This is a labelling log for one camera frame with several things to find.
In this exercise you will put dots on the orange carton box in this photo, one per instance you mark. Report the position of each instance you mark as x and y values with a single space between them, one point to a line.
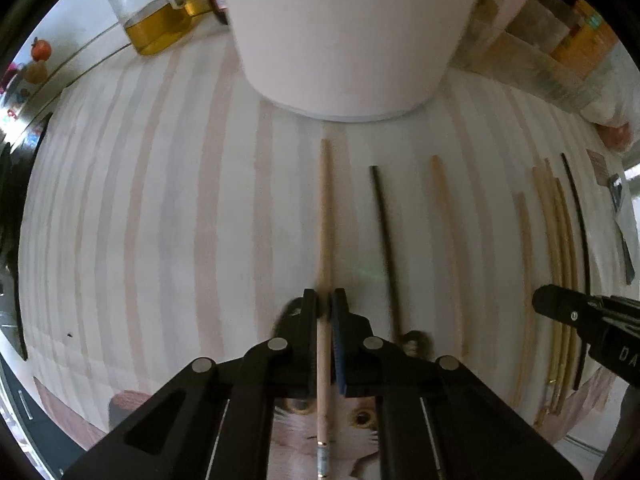
585 40

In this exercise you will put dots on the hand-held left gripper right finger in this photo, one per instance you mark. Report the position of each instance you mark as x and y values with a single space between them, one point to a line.
340 350

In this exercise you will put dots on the yellow round ornament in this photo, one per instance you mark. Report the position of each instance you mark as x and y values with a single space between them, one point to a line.
35 73

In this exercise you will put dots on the brown printed card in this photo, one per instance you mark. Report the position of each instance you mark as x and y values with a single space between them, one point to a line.
596 161

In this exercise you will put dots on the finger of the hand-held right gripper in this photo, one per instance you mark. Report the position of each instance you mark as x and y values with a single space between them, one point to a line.
562 305

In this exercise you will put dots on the beige carton box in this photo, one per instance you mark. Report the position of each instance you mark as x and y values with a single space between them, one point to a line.
530 55

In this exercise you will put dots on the clear cooking oil bottle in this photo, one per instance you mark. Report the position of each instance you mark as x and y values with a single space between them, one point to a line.
150 15

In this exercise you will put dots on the striped tablecloth with cat print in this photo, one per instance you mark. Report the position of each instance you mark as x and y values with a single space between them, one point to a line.
175 220

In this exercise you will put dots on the black chopstick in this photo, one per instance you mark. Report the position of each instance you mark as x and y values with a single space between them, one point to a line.
580 240
385 240

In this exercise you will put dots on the orange round ornament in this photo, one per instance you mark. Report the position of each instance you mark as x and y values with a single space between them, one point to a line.
41 49

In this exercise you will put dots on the light wooden chopstick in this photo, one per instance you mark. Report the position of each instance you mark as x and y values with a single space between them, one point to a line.
450 240
567 260
325 220
525 280
551 260

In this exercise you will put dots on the clear plastic bag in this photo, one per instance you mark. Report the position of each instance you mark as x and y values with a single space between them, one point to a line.
622 95

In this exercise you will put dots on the white cylindrical container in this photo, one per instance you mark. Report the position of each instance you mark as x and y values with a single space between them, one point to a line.
345 35

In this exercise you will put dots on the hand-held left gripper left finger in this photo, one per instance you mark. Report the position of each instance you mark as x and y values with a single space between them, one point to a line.
310 320

